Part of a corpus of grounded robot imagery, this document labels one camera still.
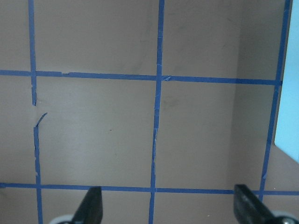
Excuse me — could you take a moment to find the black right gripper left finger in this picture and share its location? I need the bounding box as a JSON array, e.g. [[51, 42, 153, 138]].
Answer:
[[71, 187, 103, 224]]

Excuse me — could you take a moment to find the light blue plastic bin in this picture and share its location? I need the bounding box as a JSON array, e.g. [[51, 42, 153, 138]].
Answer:
[[274, 0, 299, 162]]

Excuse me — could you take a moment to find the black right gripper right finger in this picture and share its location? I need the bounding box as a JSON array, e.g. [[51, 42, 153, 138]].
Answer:
[[234, 184, 276, 224]]

